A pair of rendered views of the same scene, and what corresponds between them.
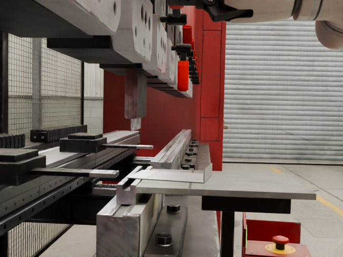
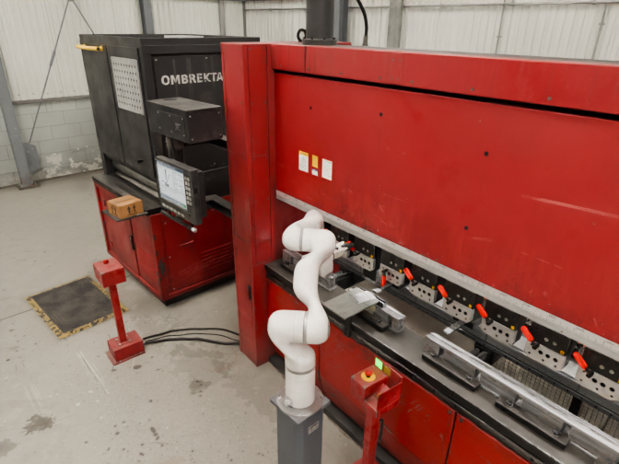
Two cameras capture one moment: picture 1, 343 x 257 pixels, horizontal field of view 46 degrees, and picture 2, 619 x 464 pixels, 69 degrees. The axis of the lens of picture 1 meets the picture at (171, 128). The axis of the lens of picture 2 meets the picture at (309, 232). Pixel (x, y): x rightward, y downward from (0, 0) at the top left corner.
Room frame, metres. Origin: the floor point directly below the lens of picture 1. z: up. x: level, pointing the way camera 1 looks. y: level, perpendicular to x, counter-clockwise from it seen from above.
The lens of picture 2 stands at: (2.02, -1.73, 2.40)
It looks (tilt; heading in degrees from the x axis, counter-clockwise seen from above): 25 degrees down; 136
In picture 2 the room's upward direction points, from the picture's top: 1 degrees clockwise
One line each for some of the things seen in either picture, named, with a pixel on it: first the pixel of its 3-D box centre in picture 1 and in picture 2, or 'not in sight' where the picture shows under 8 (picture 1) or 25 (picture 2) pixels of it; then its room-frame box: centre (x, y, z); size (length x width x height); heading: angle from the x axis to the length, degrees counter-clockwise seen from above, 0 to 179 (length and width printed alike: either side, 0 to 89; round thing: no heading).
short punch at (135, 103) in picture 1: (136, 101); (370, 273); (0.69, 0.06, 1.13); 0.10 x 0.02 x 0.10; 175
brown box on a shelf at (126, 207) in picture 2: not in sight; (123, 205); (-1.46, -0.43, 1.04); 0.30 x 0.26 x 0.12; 179
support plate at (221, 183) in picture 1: (222, 182); (350, 303); (0.68, -0.09, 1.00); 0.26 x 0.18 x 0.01; 85
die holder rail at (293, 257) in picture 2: not in sight; (308, 268); (0.15, 0.10, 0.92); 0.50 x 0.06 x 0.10; 175
